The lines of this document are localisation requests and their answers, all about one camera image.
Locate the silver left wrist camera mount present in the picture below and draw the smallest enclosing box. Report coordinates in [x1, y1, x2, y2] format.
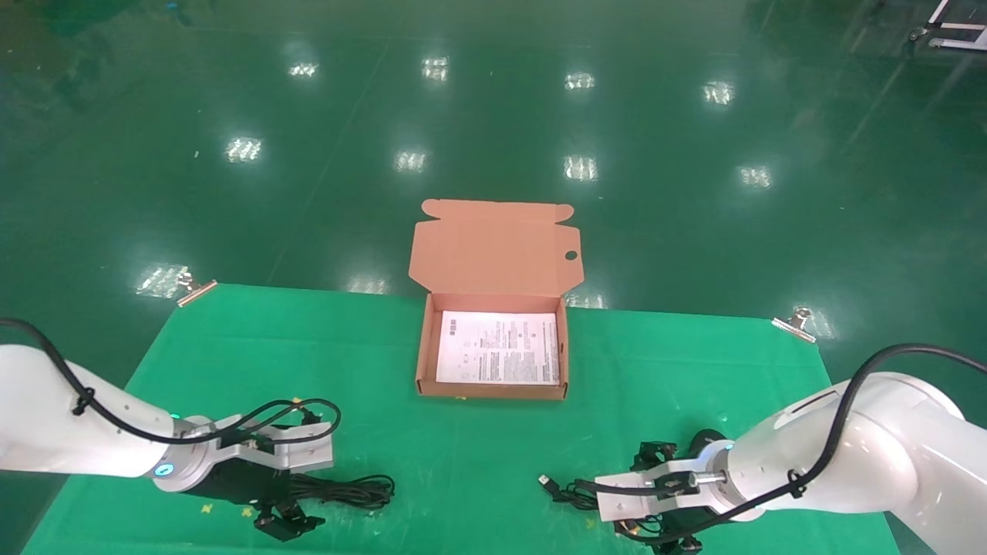
[207, 416, 335, 473]

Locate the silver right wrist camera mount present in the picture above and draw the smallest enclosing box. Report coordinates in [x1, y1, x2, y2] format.
[594, 441, 733, 522]

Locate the black wired computer mouse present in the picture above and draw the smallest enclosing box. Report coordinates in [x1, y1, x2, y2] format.
[537, 429, 731, 513]

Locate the black data cable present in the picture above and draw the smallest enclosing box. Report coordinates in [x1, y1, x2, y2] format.
[289, 473, 396, 510]

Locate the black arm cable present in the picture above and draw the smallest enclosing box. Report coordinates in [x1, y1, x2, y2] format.
[574, 344, 987, 550]
[0, 318, 342, 448]

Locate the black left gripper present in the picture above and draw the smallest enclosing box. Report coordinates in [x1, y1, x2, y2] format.
[185, 409, 326, 542]

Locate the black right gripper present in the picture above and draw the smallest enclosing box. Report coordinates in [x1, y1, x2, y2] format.
[631, 439, 729, 555]

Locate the green table mat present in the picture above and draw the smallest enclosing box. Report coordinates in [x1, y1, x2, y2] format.
[22, 284, 901, 555]

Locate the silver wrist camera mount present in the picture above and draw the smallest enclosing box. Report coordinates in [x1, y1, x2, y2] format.
[207, 416, 335, 473]
[594, 441, 733, 522]

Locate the open brown cardboard box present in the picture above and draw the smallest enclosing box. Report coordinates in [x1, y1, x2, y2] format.
[408, 199, 584, 401]

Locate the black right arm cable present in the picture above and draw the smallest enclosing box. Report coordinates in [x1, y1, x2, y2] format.
[574, 344, 987, 550]

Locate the metal binder clip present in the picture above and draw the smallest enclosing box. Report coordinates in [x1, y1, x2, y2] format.
[176, 270, 219, 308]
[771, 307, 818, 344]

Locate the white printed instruction sheet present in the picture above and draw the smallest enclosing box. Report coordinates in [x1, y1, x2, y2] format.
[436, 311, 561, 386]

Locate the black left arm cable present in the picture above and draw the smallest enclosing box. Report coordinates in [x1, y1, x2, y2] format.
[0, 318, 342, 448]

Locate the white metal frame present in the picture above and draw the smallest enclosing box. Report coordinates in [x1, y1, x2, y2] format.
[908, 0, 987, 53]

